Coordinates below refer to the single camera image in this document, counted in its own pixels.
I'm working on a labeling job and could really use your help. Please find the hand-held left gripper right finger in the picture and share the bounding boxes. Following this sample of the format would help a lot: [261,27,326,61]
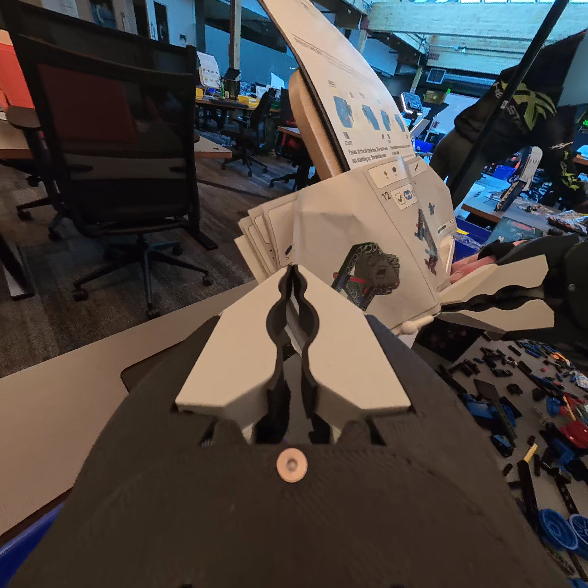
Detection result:
[294,266,412,443]

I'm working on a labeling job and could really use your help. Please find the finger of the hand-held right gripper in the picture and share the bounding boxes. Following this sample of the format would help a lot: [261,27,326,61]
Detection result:
[436,299,556,334]
[439,255,550,306]

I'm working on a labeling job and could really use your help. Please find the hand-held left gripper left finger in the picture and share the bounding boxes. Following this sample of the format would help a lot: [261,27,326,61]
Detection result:
[175,266,295,444]

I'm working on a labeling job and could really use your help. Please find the clear bag of small parts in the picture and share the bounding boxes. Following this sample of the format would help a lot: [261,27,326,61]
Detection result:
[547,390,588,423]

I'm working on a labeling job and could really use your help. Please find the instruction booklet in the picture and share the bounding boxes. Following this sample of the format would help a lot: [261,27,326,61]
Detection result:
[234,0,455,329]

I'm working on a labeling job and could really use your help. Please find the grey desk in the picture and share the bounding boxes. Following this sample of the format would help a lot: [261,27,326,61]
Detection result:
[0,280,588,588]

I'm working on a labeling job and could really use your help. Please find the person's right hand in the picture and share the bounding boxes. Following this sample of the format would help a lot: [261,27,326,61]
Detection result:
[449,250,499,283]

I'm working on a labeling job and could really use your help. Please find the scattered small connector pieces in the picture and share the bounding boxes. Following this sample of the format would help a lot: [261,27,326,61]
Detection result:
[478,337,588,414]

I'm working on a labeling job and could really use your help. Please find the wooden workbench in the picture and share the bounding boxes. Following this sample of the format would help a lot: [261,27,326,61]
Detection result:
[462,181,588,239]

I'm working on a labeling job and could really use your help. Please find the blue curved panel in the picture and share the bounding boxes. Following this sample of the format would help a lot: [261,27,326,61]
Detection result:
[462,393,499,419]

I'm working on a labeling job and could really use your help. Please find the blue angled beam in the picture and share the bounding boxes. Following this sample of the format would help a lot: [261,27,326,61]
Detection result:
[549,436,577,465]

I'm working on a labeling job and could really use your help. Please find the pile of black beam pieces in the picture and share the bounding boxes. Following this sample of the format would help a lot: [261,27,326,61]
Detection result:
[436,340,588,579]

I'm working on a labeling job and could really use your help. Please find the blue wheel hub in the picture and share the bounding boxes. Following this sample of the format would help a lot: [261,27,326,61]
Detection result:
[570,514,588,559]
[537,507,579,552]

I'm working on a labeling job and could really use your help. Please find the blue labelled storage bin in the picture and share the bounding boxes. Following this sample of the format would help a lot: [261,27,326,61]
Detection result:
[0,501,65,588]

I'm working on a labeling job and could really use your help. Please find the black mesh office chair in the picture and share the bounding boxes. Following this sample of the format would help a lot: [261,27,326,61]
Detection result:
[9,32,219,320]

